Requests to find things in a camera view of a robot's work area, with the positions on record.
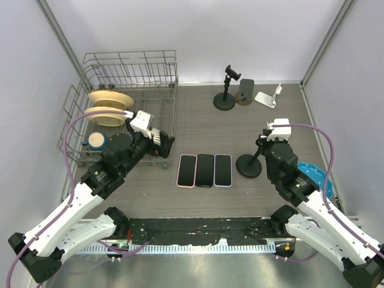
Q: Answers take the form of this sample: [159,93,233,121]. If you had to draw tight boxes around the white folding phone stand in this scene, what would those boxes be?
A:
[254,83,282,109]

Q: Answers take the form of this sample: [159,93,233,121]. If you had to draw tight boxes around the pink case phone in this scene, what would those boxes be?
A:
[176,154,197,188]

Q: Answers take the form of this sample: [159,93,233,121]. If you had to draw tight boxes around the blue ceramic mug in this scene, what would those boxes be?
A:
[82,132,109,151]

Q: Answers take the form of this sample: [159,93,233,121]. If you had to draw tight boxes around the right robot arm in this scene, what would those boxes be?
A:
[256,135,383,287]

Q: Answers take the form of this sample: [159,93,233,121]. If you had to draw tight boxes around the black round base stand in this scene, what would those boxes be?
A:
[213,65,241,111]

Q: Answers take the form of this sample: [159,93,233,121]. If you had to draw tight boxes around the grey wire dish rack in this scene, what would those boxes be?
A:
[58,50,178,167]

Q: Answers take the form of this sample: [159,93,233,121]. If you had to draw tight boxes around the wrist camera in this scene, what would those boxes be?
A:
[124,110,153,139]
[266,118,292,141]

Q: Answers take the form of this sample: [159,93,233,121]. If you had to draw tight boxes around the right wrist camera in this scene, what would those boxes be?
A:
[266,118,292,141]

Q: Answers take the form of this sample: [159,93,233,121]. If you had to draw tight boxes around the striped ceramic teapot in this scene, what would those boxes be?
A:
[151,128,161,146]

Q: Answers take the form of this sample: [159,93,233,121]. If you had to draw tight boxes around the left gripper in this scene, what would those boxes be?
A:
[120,119,174,175]

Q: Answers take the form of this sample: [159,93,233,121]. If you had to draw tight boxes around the black phone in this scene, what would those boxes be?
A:
[195,154,214,188]

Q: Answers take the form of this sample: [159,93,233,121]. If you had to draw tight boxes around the rear cream plate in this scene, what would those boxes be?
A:
[88,90,134,110]

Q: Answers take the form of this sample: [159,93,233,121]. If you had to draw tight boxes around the white phone blue screen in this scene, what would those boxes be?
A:
[214,154,232,187]

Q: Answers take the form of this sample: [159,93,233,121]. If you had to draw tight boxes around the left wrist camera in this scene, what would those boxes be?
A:
[124,110,153,139]

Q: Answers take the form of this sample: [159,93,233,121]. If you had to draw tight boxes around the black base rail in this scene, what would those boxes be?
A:
[98,216,307,245]

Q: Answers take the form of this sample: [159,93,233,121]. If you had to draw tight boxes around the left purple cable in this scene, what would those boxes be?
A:
[5,109,151,288]

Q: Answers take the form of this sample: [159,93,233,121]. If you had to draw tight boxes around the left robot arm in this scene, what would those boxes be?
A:
[8,128,175,283]

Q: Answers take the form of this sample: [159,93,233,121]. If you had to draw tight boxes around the cream plate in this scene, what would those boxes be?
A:
[85,106,127,127]
[88,90,134,110]

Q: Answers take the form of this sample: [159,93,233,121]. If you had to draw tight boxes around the grey phone stand wooden base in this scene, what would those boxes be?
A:
[235,79,254,106]

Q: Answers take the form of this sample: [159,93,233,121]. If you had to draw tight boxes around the front cream plate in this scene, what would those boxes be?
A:
[85,106,127,127]

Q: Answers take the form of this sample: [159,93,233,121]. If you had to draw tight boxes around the blue dotted plate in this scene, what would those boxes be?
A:
[298,162,334,199]

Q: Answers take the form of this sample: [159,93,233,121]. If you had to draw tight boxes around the black gooseneck phone stand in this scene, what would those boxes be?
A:
[236,134,265,179]

